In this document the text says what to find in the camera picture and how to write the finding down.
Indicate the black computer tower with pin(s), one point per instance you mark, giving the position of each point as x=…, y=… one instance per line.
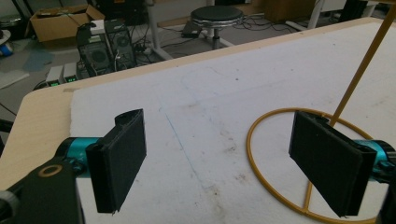
x=121, y=43
x=95, y=51

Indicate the brown cardboard box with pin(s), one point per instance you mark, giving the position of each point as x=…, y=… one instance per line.
x=59, y=26

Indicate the small grey power unit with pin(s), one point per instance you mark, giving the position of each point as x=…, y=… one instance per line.
x=55, y=76
x=70, y=73

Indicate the white desk frame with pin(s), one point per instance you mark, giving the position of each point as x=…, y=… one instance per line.
x=314, y=15

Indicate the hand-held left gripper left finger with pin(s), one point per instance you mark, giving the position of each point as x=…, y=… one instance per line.
x=116, y=161

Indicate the white table leg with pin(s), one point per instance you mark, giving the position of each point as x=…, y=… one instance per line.
x=156, y=31

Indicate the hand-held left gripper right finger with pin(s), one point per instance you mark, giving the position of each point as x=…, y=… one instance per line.
x=333, y=161

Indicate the white foam table mat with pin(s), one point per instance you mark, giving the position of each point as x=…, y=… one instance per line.
x=218, y=102

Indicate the wooden cabinet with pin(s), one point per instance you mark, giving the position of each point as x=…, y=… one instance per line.
x=288, y=9

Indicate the round black stool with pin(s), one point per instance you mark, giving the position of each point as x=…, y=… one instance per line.
x=217, y=18

